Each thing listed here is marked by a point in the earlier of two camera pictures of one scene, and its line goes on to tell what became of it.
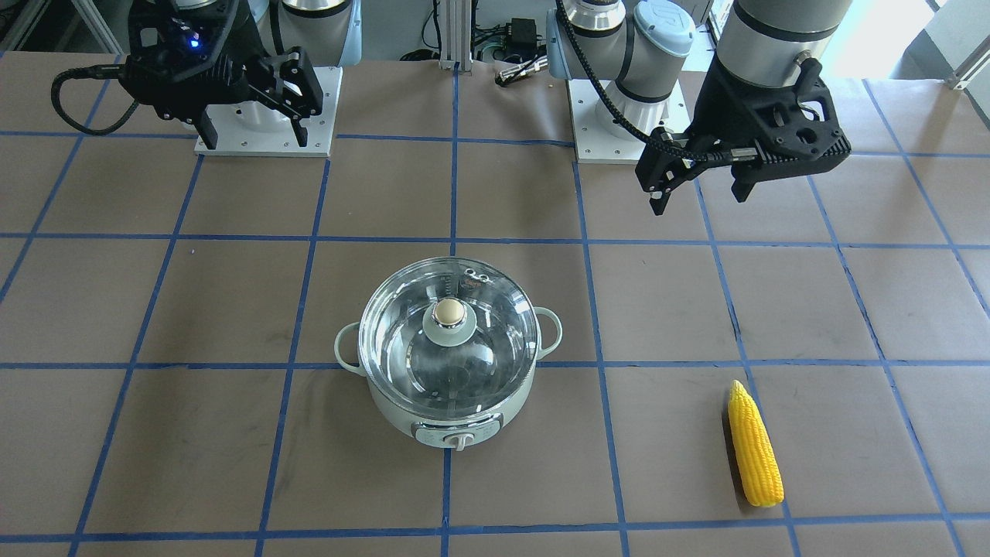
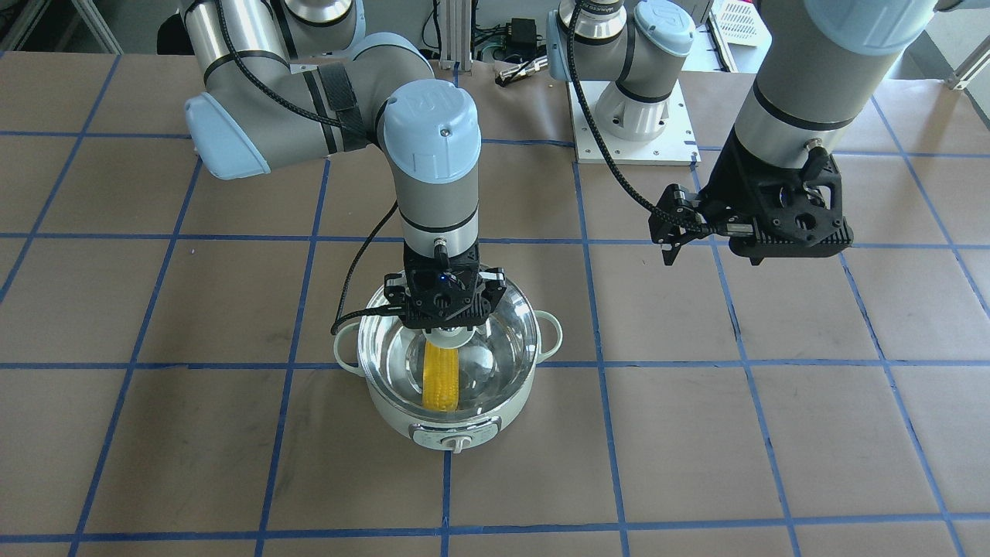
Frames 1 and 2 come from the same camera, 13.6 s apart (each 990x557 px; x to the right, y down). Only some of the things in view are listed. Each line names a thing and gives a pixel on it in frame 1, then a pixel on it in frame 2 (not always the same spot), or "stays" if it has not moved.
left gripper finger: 660,172 -> 667,234
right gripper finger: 290,83 -> 493,285
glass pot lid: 449,336 stays
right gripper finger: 208,131 -> 395,289
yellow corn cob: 754,449 -> 441,378
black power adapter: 521,36 stays
